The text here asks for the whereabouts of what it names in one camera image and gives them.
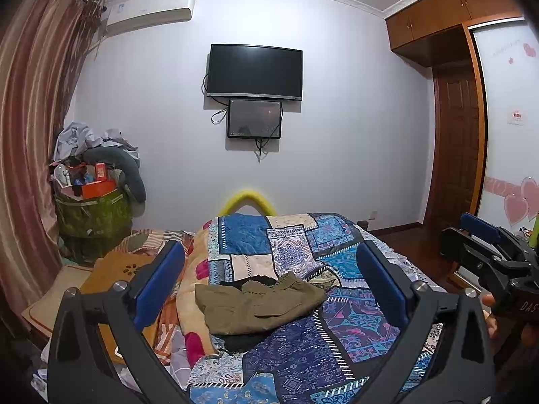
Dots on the white air conditioner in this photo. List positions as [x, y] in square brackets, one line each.
[134, 15]

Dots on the floral orange blanket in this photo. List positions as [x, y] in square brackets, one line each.
[180, 312]

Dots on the wooden overhead cabinet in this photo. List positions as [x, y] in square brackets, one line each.
[431, 32]

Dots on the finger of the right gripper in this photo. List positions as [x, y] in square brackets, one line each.
[480, 228]

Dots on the wooden carved folding table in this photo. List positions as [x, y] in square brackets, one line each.
[133, 302]

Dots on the small black wall monitor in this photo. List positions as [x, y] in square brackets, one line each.
[254, 119]

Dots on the green fabric storage bin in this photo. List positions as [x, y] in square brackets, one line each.
[91, 228]

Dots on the white sliding wardrobe door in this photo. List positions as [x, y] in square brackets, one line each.
[508, 57]

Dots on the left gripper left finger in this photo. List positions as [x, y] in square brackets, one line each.
[79, 369]

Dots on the grey neck pillow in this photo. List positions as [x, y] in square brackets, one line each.
[119, 159]

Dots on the wall-mounted black television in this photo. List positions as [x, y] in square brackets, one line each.
[266, 72]

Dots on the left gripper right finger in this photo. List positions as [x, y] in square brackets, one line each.
[461, 369]

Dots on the orange red box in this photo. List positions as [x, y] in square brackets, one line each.
[101, 185]

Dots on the pile of grey clothes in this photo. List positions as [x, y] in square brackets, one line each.
[78, 137]

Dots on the yellow curved headrest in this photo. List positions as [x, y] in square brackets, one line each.
[250, 198]

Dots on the striped maroon curtain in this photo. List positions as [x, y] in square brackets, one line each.
[44, 44]

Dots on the person's right hand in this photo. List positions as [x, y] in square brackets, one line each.
[488, 301]

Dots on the black folded pants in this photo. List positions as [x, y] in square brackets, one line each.
[245, 342]

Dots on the brown wooden door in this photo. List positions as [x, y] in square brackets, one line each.
[457, 142]

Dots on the khaki elastic-waist pants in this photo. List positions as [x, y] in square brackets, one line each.
[253, 308]

